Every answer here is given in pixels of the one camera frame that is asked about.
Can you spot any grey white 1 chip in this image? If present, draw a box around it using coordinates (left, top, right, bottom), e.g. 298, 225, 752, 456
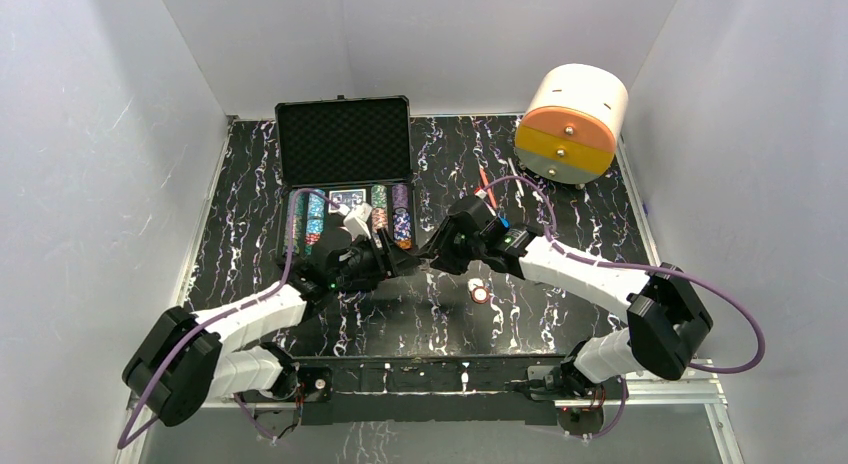
467, 278, 486, 295

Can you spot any red 5 chip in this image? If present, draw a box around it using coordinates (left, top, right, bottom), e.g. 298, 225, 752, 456
470, 286, 491, 304

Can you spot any blue poker card deck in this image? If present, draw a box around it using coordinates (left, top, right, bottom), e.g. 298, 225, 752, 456
329, 188, 367, 209

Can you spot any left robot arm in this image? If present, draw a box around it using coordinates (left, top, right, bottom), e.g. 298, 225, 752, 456
122, 237, 421, 427

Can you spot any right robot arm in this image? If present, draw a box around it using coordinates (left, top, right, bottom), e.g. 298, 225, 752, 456
418, 196, 713, 400

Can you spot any black poker set case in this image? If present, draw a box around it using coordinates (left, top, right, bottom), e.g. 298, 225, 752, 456
275, 96, 416, 267

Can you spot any blue white chip stack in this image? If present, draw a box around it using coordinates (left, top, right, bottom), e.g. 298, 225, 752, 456
392, 208, 412, 242

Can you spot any orange pencil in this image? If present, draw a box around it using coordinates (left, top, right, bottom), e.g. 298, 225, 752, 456
479, 165, 497, 209

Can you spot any purple chip stack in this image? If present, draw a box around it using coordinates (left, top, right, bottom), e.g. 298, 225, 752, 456
391, 184, 409, 211

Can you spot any dark green chip stack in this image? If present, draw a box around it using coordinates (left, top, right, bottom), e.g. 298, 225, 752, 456
283, 191, 307, 255

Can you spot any light blue chip stack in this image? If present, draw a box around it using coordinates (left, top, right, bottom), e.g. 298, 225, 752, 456
304, 189, 325, 248

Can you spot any round drawer cabinet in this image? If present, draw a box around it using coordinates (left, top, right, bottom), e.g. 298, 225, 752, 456
514, 63, 628, 188

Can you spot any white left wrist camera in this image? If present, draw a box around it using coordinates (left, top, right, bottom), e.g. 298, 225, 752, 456
342, 203, 372, 239

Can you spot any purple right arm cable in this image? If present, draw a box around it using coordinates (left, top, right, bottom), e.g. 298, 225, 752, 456
473, 174, 768, 376

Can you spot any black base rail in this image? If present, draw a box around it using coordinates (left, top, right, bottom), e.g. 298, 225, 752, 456
132, 354, 730, 436

